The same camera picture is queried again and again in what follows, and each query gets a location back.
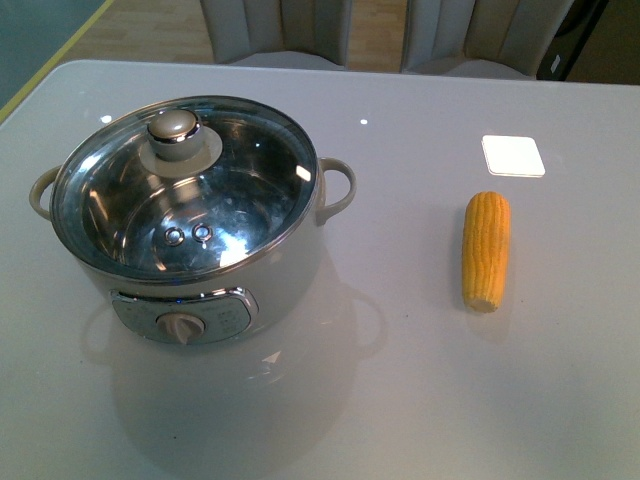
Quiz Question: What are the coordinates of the glass pot lid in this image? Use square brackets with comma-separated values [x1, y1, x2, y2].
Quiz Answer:
[49, 95, 318, 283]

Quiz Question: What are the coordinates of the yellow corn cob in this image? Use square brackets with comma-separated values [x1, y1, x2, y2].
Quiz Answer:
[461, 191, 511, 313]

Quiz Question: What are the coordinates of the white electric cooking pot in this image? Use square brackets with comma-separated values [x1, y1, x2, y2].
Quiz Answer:
[29, 110, 356, 345]

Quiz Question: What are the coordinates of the beige chair left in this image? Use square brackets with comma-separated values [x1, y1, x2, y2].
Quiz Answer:
[200, 0, 352, 71]

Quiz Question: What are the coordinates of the beige chair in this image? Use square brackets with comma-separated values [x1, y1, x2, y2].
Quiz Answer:
[200, 0, 352, 71]
[400, 0, 573, 80]

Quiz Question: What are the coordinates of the beige chair right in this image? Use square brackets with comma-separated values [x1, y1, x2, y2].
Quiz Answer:
[400, 0, 573, 80]

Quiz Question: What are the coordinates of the black object at right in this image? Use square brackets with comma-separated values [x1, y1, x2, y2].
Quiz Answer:
[536, 0, 609, 81]

